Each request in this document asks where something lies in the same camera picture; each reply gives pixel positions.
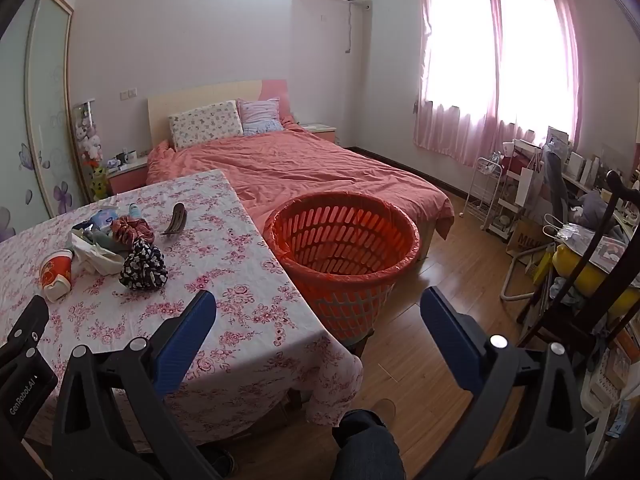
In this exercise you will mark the white canvas board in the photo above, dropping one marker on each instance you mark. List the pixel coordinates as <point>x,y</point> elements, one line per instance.
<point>575,166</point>

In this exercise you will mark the pink striped pillow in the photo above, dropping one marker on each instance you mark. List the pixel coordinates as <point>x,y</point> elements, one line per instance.
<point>260,115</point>

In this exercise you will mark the dark wooden chair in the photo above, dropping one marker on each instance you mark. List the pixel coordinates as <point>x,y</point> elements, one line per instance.
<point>607,210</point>

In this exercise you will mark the floral print pillow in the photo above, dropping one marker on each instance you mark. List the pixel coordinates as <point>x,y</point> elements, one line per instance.
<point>205,122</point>

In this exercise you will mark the wooden bed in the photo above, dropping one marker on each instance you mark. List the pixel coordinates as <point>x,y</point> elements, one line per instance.
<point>200,95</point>

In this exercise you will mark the red and white paper cup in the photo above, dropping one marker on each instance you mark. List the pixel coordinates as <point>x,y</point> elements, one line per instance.
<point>57,272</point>

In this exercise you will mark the clear tube of plush toys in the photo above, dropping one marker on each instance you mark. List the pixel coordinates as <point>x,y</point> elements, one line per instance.
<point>89,132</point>

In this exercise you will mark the white wall outlet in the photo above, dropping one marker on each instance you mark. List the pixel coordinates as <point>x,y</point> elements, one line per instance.
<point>128,93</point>

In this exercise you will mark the white paper bag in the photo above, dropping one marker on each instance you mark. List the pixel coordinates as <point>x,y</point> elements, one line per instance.
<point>526,187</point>

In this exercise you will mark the black floral scrunchie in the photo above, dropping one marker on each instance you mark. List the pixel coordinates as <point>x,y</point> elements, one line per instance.
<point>142,267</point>

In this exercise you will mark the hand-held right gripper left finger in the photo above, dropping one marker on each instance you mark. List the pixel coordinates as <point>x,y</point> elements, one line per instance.
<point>189,332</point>

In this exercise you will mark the pink nightstand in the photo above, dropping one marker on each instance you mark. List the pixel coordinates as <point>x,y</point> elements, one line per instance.
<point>125,180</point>
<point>325,135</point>

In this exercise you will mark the white rolling cart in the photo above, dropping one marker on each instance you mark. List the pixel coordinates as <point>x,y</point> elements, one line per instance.
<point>510,215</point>

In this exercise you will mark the blue tissue pack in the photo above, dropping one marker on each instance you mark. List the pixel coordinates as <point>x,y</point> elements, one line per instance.
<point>104,218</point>

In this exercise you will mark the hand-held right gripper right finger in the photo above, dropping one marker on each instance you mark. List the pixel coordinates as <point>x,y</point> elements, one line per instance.
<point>445,325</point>

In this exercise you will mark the grey office chair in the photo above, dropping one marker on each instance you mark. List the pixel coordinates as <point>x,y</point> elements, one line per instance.
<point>557,185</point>

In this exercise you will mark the red plastic bag liner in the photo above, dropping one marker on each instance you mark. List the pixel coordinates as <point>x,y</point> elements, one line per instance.
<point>281,255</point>

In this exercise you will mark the dark shoe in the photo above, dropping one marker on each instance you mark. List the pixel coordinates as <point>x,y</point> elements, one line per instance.
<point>217,462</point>

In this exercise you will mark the pink curtain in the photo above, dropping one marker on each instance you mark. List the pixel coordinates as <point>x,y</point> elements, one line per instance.
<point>545,60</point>
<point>450,60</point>

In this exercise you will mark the tan shoe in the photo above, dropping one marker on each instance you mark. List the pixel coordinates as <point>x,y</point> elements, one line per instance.
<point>385,410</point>

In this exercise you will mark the white metal tube frame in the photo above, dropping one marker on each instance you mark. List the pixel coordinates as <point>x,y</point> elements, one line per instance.
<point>509,280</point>

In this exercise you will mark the orange plastic basket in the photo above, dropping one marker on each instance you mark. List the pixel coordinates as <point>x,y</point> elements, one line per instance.
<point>345,305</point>

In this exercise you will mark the white plastic crate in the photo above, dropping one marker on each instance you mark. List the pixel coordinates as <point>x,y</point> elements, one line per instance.
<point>610,400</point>

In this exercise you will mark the dark stool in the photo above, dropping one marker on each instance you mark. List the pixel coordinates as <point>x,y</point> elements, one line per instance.
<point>359,344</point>

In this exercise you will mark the red scrunchie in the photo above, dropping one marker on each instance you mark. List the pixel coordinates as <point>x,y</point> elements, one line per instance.
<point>135,230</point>

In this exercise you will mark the person's leg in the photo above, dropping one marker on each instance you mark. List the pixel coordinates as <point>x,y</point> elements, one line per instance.
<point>370,450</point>

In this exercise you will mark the pink floral tablecloth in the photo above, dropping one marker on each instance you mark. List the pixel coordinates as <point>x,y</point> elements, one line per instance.
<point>225,280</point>

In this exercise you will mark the white mug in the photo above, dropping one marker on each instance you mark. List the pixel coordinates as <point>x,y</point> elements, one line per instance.
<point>131,156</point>

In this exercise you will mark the flower print sliding wardrobe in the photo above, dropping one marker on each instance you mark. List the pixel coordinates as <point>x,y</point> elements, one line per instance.
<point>45,135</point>

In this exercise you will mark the light blue cream tube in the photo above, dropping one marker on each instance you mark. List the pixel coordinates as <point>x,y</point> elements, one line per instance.
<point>133,210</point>

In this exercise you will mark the grey purple plush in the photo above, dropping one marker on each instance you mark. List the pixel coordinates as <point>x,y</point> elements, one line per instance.
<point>595,210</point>

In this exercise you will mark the brown cardboard box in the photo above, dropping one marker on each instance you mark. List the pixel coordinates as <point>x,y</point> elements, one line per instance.
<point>525,240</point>

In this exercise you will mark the brown hair claw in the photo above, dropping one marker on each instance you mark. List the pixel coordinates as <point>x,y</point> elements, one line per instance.
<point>176,217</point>

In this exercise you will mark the light green towel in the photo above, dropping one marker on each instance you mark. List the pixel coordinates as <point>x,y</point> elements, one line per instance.
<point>97,259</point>

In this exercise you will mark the yellow plastic tub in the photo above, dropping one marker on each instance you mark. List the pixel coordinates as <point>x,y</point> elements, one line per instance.
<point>575,265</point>

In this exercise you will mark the picture frame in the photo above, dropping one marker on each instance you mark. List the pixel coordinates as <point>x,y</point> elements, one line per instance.
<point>556,137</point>

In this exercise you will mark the coral duvet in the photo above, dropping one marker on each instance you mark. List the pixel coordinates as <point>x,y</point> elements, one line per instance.
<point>325,170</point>

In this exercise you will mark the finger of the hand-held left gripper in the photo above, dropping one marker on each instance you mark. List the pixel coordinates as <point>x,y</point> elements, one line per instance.
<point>31,317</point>

